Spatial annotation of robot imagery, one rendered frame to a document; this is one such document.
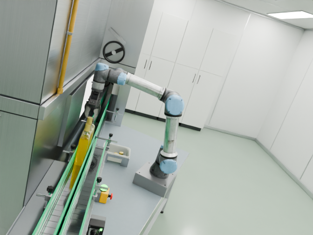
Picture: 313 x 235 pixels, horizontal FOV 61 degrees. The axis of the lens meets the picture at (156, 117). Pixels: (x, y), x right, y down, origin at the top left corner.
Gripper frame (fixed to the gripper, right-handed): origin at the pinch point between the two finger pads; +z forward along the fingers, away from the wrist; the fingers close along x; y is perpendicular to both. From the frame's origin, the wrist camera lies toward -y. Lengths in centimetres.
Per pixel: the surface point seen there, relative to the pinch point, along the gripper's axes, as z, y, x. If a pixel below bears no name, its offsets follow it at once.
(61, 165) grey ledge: 29.2, -13.0, 9.3
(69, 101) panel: -10.5, -8.1, 13.1
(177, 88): 39, 380, -129
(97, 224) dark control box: 34, -52, -19
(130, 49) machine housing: -38, 107, -14
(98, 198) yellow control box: 39.2, -24.1, -17.4
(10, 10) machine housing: -55, -55, 31
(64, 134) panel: 10.3, -8.2, 12.4
